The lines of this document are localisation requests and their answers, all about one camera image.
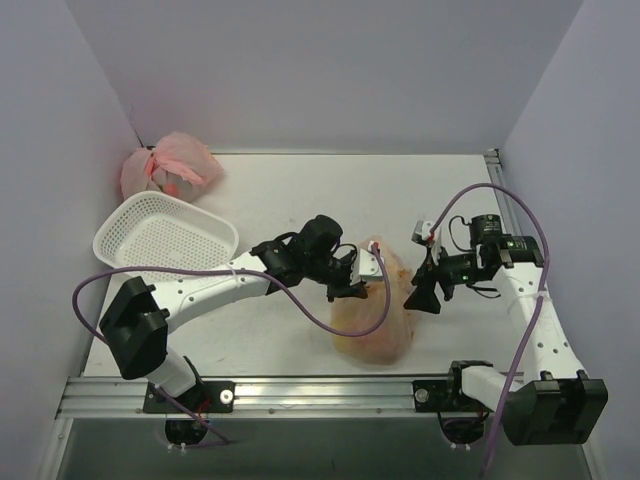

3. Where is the banana print plastic bag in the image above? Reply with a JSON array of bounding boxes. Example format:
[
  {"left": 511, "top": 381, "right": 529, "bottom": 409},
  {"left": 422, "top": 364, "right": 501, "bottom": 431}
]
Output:
[{"left": 330, "top": 236, "right": 417, "bottom": 365}]

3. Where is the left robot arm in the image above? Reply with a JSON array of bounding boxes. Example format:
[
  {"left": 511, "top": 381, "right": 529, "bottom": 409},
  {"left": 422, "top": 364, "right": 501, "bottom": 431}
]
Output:
[{"left": 99, "top": 215, "right": 383, "bottom": 411}]

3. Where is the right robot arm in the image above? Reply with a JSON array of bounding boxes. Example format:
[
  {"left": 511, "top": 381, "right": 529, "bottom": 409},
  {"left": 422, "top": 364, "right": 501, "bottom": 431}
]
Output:
[{"left": 404, "top": 214, "right": 608, "bottom": 446}]

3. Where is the pink plastic bag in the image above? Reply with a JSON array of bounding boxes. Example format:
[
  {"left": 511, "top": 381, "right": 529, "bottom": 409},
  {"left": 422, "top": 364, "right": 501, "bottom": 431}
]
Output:
[{"left": 119, "top": 132, "right": 224, "bottom": 202}]

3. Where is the white perforated plastic basket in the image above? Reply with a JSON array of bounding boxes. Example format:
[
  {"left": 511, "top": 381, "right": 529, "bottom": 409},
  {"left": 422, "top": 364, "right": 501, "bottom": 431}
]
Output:
[{"left": 92, "top": 191, "right": 239, "bottom": 270}]

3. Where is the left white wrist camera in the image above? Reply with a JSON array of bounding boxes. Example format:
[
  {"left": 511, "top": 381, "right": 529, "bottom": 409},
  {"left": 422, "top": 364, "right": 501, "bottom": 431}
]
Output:
[{"left": 350, "top": 241, "right": 384, "bottom": 285}]

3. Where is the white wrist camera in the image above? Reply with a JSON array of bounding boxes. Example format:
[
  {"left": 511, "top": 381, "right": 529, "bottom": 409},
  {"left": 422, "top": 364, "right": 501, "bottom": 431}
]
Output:
[
  {"left": 411, "top": 220, "right": 443, "bottom": 265},
  {"left": 350, "top": 241, "right": 384, "bottom": 285}
]

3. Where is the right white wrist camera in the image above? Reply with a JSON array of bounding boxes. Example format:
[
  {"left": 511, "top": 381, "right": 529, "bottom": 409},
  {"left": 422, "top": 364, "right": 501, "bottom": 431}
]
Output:
[{"left": 411, "top": 220, "right": 443, "bottom": 265}]

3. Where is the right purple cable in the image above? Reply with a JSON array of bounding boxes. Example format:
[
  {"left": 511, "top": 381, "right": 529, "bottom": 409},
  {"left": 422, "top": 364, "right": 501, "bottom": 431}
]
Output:
[{"left": 429, "top": 182, "right": 551, "bottom": 479}]

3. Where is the purple cable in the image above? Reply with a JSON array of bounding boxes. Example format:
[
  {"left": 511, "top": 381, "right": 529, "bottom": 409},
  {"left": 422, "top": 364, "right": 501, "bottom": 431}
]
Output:
[
  {"left": 72, "top": 242, "right": 392, "bottom": 446},
  {"left": 429, "top": 182, "right": 551, "bottom": 479}
]

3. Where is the aluminium right rail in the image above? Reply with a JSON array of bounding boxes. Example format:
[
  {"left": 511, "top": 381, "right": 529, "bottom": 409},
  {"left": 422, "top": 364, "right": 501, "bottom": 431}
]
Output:
[{"left": 484, "top": 149, "right": 521, "bottom": 235}]

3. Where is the aluminium rail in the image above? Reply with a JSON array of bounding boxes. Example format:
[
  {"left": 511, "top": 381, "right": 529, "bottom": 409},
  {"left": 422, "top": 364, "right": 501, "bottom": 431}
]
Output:
[
  {"left": 56, "top": 375, "right": 447, "bottom": 420},
  {"left": 484, "top": 149, "right": 521, "bottom": 235}
]

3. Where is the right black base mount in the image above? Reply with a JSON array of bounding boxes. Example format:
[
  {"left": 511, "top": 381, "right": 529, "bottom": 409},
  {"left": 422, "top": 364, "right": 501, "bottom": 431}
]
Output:
[{"left": 412, "top": 379, "right": 493, "bottom": 450}]

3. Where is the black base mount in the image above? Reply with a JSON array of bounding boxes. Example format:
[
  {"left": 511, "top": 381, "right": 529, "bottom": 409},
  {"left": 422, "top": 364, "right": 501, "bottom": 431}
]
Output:
[
  {"left": 142, "top": 380, "right": 236, "bottom": 450},
  {"left": 412, "top": 379, "right": 493, "bottom": 450}
]

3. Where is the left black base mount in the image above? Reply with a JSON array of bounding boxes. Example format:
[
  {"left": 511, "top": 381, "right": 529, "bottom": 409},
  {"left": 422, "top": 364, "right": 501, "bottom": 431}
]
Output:
[{"left": 142, "top": 380, "right": 236, "bottom": 450}]

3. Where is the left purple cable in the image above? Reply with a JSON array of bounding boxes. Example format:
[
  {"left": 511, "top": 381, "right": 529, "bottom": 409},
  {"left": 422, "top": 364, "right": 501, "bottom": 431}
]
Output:
[{"left": 72, "top": 242, "right": 392, "bottom": 446}]

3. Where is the aluminium front rail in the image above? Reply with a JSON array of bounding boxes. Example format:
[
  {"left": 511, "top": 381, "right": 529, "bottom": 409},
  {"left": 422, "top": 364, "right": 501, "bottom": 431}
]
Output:
[{"left": 56, "top": 375, "right": 447, "bottom": 420}]

